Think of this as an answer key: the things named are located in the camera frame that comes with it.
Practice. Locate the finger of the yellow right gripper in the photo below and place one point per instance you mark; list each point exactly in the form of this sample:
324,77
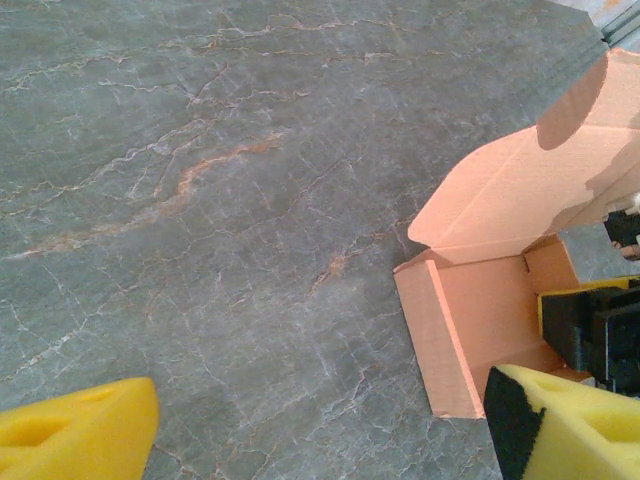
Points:
565,320

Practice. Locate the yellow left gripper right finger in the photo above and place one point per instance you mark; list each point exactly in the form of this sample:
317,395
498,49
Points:
575,430

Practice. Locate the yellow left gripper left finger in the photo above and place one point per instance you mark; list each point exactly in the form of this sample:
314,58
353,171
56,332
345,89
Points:
75,435

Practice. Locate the pink cardboard paper box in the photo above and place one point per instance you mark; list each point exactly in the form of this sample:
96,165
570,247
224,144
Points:
475,300

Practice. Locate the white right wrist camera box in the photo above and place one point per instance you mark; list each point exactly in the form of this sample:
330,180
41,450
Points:
625,235

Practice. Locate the long aluminium side rail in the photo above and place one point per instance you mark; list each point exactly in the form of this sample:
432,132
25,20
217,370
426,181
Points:
622,25

